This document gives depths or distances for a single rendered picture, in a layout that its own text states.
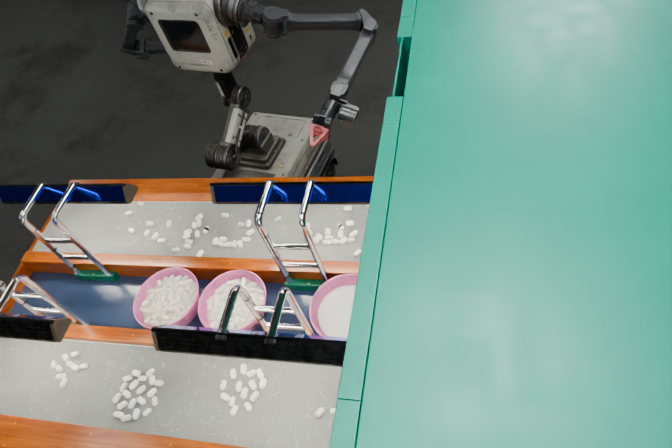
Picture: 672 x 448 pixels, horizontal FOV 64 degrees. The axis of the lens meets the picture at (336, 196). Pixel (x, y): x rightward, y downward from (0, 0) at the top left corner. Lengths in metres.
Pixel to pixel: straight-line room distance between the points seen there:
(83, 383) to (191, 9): 1.45
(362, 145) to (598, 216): 2.76
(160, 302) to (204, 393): 0.45
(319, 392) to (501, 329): 1.20
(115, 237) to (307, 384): 1.16
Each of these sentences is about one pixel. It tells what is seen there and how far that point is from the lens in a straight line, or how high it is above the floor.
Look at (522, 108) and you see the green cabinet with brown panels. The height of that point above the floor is 1.79.
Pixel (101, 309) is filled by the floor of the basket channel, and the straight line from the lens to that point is 2.48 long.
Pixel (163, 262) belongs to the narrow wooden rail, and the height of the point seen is 0.76.
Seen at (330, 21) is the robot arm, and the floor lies 1.27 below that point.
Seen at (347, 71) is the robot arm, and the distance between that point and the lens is 2.05.
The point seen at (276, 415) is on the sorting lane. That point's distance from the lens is 1.88.
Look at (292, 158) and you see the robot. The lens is 2.86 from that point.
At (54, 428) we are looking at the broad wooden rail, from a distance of 2.22.
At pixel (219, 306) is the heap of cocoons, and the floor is 0.73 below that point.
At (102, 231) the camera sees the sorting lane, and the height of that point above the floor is 0.74.
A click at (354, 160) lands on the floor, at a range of 3.41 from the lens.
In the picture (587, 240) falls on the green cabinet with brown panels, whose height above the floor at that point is 1.79.
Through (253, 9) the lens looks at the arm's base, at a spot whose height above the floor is 1.38.
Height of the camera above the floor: 2.44
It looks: 49 degrees down
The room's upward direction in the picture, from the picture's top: 19 degrees counter-clockwise
